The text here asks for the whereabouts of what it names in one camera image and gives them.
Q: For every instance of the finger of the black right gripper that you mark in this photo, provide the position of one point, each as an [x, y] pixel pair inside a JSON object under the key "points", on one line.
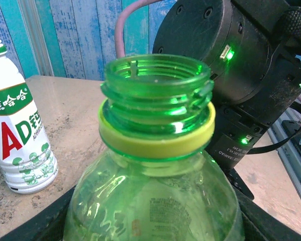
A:
{"points": [[240, 183]]}

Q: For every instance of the green plastic bottle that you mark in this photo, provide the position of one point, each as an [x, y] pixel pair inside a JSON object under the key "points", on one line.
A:
{"points": [[152, 188]]}

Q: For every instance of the aluminium corner post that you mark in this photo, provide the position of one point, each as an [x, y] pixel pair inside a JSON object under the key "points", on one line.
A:
{"points": [[37, 37]]}

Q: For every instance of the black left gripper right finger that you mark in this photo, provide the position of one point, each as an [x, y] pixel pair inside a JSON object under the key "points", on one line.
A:
{"points": [[260, 223]]}

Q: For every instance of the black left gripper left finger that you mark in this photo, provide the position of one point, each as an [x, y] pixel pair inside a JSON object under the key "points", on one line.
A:
{"points": [[27, 226]]}

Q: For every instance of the white AD milk bottle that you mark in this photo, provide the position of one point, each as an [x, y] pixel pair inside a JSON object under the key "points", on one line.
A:
{"points": [[19, 140]]}

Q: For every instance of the aluminium front rail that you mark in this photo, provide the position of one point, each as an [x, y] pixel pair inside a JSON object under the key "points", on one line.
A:
{"points": [[291, 163]]}

